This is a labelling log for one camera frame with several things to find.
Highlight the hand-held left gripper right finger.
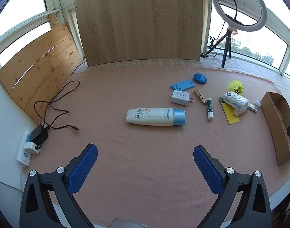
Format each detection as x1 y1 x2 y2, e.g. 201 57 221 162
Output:
193 145 272 228

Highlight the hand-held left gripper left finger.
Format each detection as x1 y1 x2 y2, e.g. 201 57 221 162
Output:
19 143 98 228

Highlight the cardboard box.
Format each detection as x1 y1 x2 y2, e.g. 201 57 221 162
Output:
259 91 290 165

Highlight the green patterned stick tube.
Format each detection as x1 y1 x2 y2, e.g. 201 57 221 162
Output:
206 97 214 120

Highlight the patterned tissue pack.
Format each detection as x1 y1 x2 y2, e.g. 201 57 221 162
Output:
224 92 249 111

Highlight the wooden clothespin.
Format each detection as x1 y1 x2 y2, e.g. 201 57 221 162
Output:
194 88 207 105

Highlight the yellow shuttlecock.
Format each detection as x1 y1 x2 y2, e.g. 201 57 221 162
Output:
227 80 244 95

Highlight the white power adapter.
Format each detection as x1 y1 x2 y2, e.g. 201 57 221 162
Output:
171 90 195 106

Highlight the white sunscreen bottle blue cap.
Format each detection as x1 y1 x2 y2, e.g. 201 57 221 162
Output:
125 108 186 126

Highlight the round blue lid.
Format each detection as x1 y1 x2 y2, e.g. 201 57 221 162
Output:
193 73 207 85

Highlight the pink blanket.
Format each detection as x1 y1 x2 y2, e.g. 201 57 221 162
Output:
29 64 290 226

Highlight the black charger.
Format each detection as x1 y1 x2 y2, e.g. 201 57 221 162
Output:
30 125 49 148

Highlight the white power strip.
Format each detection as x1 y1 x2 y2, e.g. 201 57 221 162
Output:
16 131 41 167

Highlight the checkered cloth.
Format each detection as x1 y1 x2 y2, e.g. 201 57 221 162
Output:
75 55 290 91

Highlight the blue plastic phone stand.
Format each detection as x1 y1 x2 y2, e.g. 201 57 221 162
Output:
170 79 196 91

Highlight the pine plank panel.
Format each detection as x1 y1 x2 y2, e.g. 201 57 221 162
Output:
0 14 83 126

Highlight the black tripod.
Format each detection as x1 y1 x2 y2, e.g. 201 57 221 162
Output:
205 28 232 68

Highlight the light oak board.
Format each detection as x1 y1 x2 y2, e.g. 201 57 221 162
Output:
73 0 204 67

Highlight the black charger cable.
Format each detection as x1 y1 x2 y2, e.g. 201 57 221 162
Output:
34 81 80 131

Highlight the ring light cable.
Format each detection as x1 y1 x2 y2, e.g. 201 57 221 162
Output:
207 21 227 57

